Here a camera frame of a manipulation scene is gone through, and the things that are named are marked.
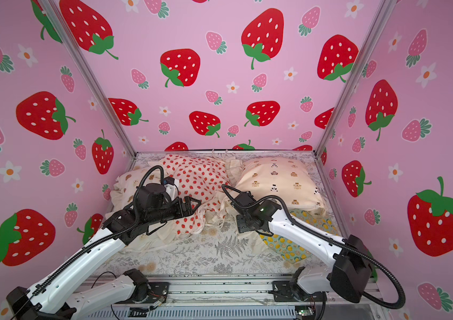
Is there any lemon print pillowcase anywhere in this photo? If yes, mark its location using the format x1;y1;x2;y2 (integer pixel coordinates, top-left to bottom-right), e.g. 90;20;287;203
260;209;342;265

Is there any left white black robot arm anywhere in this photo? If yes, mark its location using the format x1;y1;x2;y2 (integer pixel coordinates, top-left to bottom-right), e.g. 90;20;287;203
6;179;201;319

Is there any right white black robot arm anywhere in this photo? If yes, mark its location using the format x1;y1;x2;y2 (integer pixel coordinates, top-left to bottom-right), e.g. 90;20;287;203
230;192;373;303

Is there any grey fern print table cloth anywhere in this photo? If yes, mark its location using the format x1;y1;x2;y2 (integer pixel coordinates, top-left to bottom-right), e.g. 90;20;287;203
93;152;341;277

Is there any cream bear print pillow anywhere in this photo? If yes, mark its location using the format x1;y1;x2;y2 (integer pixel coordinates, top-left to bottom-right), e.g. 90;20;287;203
105;166;178;253

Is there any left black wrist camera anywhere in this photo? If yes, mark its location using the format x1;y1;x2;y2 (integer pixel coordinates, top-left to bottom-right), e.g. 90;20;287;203
133;183;171;213

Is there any red strawberry print ruffled pillowcase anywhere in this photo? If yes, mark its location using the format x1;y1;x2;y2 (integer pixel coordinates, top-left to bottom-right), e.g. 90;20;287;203
149;154;233;243

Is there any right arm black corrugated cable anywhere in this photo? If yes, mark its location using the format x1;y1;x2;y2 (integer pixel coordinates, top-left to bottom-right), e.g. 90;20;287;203
221;183;406;311

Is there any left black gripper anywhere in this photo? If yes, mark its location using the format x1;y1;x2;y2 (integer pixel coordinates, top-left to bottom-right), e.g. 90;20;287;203
145;196;201;229

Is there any aluminium frame post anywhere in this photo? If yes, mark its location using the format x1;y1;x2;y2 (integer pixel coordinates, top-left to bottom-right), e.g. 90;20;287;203
315;0;398;157
40;0;137;159

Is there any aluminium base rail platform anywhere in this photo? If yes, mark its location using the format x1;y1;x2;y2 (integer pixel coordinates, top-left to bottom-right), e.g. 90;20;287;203
75;274;386;319

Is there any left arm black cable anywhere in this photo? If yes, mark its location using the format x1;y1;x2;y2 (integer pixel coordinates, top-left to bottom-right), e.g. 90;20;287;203
10;165;171;320

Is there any left aluminium frame post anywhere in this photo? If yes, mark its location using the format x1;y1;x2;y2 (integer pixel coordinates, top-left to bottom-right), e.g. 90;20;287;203
40;0;137;159

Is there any right aluminium frame post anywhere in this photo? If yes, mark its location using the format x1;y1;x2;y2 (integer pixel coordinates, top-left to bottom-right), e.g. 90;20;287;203
315;0;398;157

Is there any cream animal print ruffled pillowcase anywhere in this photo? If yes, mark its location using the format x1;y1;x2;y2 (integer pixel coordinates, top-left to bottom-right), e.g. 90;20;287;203
226;157;327;215

